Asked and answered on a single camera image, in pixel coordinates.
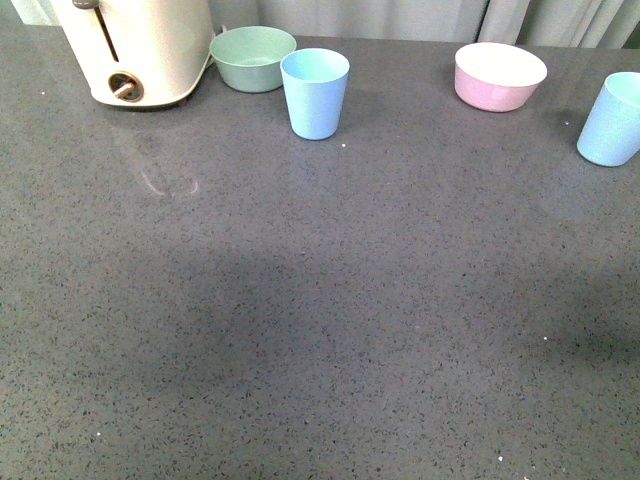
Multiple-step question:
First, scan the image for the mint green bowl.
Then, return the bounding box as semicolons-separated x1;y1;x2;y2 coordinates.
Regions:
209;26;297;93

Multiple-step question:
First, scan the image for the cream white toaster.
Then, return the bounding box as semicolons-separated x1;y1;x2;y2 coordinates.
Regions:
52;0;214;108

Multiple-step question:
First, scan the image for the pink bowl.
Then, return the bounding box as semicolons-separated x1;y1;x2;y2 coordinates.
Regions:
454;42;548;113

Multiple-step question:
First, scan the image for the blue cup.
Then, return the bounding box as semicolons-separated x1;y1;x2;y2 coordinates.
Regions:
280;48;350;140
577;72;639;167

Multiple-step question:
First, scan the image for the grey pleated curtain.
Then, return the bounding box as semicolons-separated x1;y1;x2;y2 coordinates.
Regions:
0;0;640;50

